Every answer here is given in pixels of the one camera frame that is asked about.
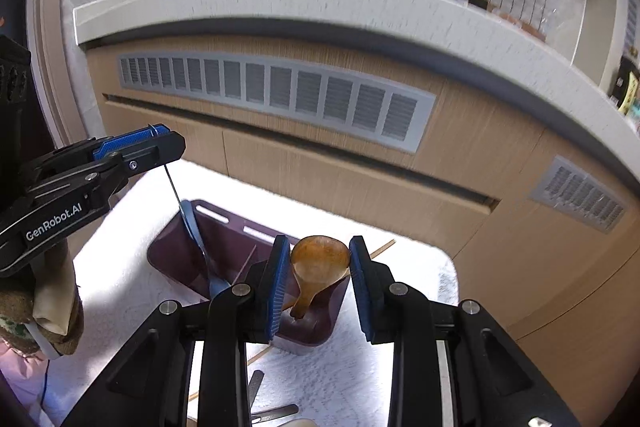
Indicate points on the white towel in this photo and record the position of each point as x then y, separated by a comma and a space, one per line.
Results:
125, 227

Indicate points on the dark round object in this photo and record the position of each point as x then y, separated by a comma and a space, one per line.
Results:
625, 87

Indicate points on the wooden cabinet front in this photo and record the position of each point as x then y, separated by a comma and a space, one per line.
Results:
350, 167

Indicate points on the wooden spoon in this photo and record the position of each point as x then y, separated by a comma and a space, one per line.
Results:
320, 257

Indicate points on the metal spoon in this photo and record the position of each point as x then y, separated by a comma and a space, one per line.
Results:
192, 227

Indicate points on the long grey vent grille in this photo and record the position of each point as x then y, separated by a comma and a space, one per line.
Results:
280, 92

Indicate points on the small grey vent grille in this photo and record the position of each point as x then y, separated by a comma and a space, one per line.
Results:
580, 194

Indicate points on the white stone countertop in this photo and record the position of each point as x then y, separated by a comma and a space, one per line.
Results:
300, 2

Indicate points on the wooden chopstick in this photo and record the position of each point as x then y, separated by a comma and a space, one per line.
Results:
260, 355

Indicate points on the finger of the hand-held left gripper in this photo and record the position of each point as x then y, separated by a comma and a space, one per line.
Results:
160, 149
130, 139

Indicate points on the person's pink clothing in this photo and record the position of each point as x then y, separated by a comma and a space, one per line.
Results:
17, 382

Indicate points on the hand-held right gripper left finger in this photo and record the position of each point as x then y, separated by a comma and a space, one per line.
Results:
272, 292

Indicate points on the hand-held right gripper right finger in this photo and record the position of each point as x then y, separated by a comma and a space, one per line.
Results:
361, 294

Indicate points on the metal utensil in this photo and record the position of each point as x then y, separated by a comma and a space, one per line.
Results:
277, 412

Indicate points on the maroon utensil holder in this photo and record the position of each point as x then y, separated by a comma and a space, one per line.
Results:
225, 237

